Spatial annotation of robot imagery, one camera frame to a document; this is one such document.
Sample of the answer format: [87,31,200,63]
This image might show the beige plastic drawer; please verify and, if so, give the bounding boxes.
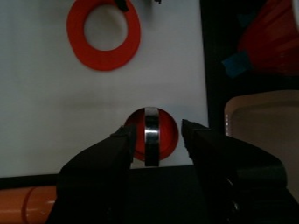
[223,89,299,203]

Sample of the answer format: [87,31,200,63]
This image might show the red bowl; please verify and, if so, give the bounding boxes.
[236,0,299,77]

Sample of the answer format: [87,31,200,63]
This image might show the blue tape piece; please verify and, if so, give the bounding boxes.
[220,51,255,80]

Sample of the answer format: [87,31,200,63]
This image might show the round metal dough cutter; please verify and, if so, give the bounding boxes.
[143,106,162,168]

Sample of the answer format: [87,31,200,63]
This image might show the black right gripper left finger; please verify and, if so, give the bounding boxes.
[46,123,138,224]

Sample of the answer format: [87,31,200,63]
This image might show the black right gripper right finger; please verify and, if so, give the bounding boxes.
[180,118,299,224]

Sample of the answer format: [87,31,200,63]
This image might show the white cutting board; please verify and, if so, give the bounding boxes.
[0,0,211,179]

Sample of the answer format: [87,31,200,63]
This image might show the red dough ring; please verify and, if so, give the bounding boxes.
[66,0,143,72]

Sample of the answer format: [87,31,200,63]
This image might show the orange cylinder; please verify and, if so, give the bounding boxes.
[0,185,60,224]

